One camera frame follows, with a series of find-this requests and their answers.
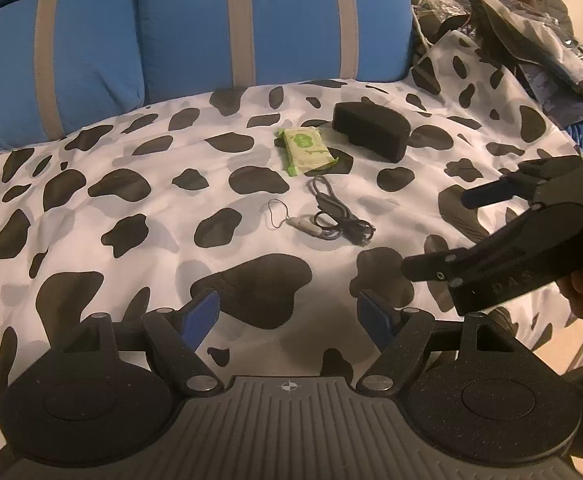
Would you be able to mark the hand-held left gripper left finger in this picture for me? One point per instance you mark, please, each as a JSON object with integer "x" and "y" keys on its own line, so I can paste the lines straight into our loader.
{"x": 202, "y": 316}

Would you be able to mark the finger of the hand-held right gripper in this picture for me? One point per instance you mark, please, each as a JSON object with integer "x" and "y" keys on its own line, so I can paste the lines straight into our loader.
{"x": 489, "y": 193}
{"x": 436, "y": 266}

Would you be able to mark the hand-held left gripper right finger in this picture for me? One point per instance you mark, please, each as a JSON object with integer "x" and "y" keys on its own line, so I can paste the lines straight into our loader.
{"x": 374, "y": 317}

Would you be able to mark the cow print blanket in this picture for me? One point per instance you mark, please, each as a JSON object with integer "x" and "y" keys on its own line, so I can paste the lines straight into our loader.
{"x": 121, "y": 240}

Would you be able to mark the small white case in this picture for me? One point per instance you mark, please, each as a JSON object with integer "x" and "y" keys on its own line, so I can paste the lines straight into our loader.
{"x": 307, "y": 227}

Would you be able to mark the black pouch case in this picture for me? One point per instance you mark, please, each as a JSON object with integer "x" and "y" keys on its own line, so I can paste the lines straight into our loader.
{"x": 371, "y": 127}

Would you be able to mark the green wet wipes packet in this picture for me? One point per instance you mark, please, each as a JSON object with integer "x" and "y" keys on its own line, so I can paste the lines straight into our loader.
{"x": 305, "y": 152}

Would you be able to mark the cow print cloth bag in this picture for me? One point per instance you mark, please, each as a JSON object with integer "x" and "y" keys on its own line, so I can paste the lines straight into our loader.
{"x": 509, "y": 15}

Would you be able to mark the blue grey striped pillow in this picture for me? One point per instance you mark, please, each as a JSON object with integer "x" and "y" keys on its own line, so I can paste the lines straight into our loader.
{"x": 281, "y": 20}
{"x": 56, "y": 70}

